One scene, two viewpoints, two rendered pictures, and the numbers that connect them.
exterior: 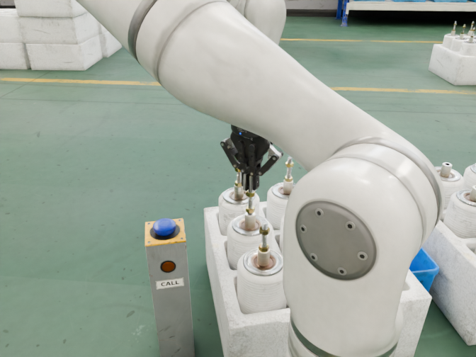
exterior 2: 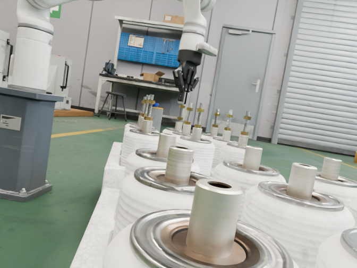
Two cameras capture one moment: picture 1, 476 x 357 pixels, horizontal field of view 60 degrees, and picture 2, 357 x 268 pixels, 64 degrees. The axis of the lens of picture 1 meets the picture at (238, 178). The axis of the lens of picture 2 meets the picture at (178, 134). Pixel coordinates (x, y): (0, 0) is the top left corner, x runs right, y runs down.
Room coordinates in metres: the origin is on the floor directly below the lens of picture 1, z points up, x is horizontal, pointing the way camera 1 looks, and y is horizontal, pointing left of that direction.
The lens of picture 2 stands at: (0.70, -0.93, 0.31)
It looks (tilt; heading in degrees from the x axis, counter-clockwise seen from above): 4 degrees down; 90
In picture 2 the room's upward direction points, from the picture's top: 9 degrees clockwise
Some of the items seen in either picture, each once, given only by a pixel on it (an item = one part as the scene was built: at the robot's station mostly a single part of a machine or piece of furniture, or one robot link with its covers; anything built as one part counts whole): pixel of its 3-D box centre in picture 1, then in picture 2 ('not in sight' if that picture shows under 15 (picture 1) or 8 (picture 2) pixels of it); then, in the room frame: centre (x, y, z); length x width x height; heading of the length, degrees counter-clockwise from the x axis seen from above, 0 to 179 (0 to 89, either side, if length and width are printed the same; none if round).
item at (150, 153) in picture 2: not in sight; (164, 156); (0.69, -0.56, 0.25); 0.08 x 0.08 x 0.01
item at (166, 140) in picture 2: not in sight; (166, 147); (0.69, -0.56, 0.26); 0.02 x 0.02 x 0.03
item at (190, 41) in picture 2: not in sight; (197, 42); (0.72, -0.03, 0.53); 0.11 x 0.09 x 0.06; 147
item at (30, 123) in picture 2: not in sight; (22, 141); (0.25, -0.09, 0.15); 0.15 x 0.15 x 0.30; 84
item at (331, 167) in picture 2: (445, 169); (330, 170); (0.92, -0.53, 0.26); 0.02 x 0.02 x 0.03
